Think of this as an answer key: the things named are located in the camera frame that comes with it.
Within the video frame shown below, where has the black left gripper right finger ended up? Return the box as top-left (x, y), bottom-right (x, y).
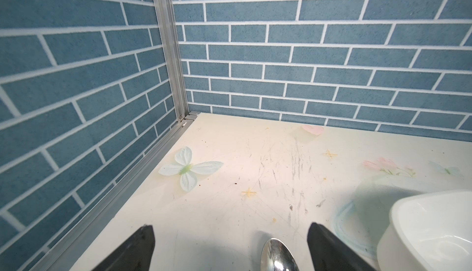
top-left (307, 223), bottom-right (375, 271)

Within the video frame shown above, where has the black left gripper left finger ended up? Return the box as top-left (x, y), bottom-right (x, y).
top-left (93, 225), bottom-right (156, 271)

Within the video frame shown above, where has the white plastic storage box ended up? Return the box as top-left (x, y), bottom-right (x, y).
top-left (377, 190), bottom-right (472, 271)

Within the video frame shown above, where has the silver spoon clear handle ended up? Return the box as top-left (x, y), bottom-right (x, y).
top-left (261, 238), bottom-right (299, 271)

